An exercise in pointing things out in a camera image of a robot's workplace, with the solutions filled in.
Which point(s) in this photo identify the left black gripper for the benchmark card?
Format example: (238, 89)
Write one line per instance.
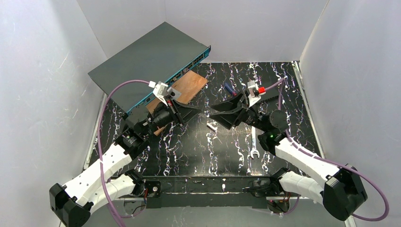
(175, 111)

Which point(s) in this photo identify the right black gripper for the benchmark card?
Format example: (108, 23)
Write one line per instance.
(241, 109)

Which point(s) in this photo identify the dark teal network switch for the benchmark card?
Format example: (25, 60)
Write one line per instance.
(163, 54)

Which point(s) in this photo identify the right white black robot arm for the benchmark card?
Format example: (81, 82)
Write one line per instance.
(338, 189)

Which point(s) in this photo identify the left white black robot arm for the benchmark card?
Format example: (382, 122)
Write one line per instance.
(75, 201)

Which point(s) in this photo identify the silver SFP plug module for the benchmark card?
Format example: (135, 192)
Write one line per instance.
(211, 127)

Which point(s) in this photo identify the blue red screwdriver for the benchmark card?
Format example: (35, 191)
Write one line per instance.
(230, 89)

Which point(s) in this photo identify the wooden base board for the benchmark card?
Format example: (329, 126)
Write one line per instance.
(189, 85)

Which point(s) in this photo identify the silver open-end wrench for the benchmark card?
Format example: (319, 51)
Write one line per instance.
(254, 153)

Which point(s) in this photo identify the small black box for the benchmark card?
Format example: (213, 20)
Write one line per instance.
(271, 92)

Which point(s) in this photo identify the silver metal mount bracket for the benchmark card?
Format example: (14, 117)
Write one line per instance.
(175, 94)

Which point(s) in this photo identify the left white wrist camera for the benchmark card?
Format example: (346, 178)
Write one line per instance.
(159, 90)

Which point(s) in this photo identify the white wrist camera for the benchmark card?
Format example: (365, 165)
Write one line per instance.
(255, 92)
(159, 90)

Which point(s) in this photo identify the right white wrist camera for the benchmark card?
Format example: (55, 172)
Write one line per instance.
(255, 92)

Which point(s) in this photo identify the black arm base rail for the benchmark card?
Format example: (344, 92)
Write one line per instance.
(202, 191)

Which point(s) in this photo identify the aluminium frame rail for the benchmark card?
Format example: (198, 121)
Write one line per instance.
(350, 222)

